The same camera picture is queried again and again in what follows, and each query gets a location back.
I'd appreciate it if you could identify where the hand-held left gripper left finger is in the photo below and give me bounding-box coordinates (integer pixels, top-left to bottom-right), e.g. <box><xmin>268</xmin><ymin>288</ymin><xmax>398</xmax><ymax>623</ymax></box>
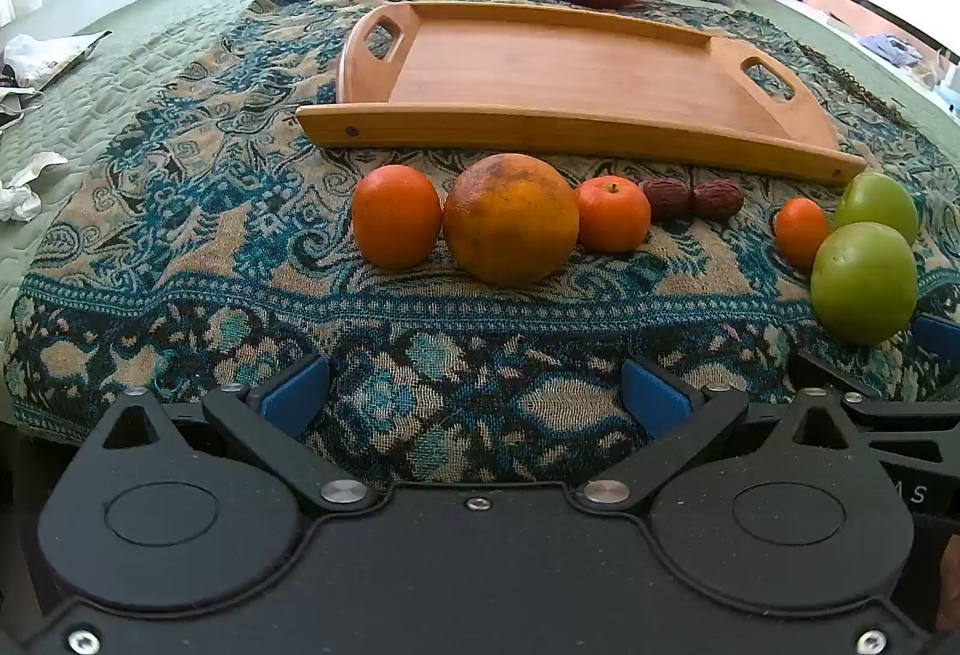
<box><xmin>100</xmin><ymin>355</ymin><xmax>374</xmax><ymax>516</ymax></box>

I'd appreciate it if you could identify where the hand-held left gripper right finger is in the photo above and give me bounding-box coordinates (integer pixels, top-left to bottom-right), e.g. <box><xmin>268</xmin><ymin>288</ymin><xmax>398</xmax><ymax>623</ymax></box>
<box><xmin>576</xmin><ymin>356</ymin><xmax>857</xmax><ymax>516</ymax></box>

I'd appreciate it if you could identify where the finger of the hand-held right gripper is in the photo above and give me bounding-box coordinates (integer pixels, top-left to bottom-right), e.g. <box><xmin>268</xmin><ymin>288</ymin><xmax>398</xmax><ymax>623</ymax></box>
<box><xmin>909</xmin><ymin>313</ymin><xmax>960</xmax><ymax>367</ymax></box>
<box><xmin>793</xmin><ymin>349</ymin><xmax>960</xmax><ymax>432</ymax></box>

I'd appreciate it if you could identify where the green apple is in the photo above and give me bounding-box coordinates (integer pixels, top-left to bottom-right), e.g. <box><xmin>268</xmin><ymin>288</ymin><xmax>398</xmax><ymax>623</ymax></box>
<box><xmin>833</xmin><ymin>172</ymin><xmax>920</xmax><ymax>248</ymax></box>
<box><xmin>810</xmin><ymin>222</ymin><xmax>919</xmax><ymax>347</ymax></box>

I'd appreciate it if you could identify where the tiny tangerine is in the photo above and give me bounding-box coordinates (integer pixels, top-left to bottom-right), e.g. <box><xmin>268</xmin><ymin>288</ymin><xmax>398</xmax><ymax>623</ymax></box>
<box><xmin>774</xmin><ymin>198</ymin><xmax>832</xmax><ymax>272</ymax></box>

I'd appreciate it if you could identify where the small tangerine with stem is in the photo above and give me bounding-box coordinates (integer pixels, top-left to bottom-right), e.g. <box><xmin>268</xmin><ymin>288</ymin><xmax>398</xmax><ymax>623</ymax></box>
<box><xmin>575</xmin><ymin>175</ymin><xmax>652</xmax><ymax>254</ymax></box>

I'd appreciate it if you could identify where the medium orange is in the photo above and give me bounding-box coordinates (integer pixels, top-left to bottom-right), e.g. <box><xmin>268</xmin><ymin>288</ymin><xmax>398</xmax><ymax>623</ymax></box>
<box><xmin>352</xmin><ymin>165</ymin><xmax>443</xmax><ymax>271</ymax></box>

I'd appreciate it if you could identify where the large speckled orange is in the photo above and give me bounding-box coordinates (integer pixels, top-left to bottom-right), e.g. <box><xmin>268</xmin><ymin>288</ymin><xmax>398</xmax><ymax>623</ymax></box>
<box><xmin>442</xmin><ymin>152</ymin><xmax>581</xmax><ymax>287</ymax></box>

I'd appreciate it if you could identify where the wooden tray with handles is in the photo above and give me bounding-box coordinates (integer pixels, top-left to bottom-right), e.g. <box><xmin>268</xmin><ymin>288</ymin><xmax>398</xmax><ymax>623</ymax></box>
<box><xmin>296</xmin><ymin>1</ymin><xmax>867</xmax><ymax>185</ymax></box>

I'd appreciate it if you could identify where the teal patterned woven blanket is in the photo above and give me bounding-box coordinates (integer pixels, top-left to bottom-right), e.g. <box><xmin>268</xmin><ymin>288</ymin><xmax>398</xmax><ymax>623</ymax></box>
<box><xmin>4</xmin><ymin>0</ymin><xmax>960</xmax><ymax>487</ymax></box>

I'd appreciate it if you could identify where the pale blue clothing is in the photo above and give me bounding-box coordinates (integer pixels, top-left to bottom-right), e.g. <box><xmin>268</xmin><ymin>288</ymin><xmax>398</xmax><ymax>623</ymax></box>
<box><xmin>859</xmin><ymin>31</ymin><xmax>931</xmax><ymax>67</ymax></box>

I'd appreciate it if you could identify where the crumpled white tissue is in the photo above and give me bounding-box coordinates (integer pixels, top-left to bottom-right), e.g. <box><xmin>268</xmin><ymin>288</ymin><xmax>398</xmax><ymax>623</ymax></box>
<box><xmin>0</xmin><ymin>152</ymin><xmax>70</xmax><ymax>223</ymax></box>

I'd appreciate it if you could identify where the green quilted bedspread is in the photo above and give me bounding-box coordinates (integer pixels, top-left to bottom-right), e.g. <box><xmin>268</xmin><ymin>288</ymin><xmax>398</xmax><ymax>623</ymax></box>
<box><xmin>0</xmin><ymin>0</ymin><xmax>960</xmax><ymax>431</ymax></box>

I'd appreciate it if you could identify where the crumpled printed plastic bag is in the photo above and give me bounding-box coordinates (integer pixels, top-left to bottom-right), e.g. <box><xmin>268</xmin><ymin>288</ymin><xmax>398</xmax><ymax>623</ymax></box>
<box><xmin>0</xmin><ymin>31</ymin><xmax>113</xmax><ymax>131</ymax></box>

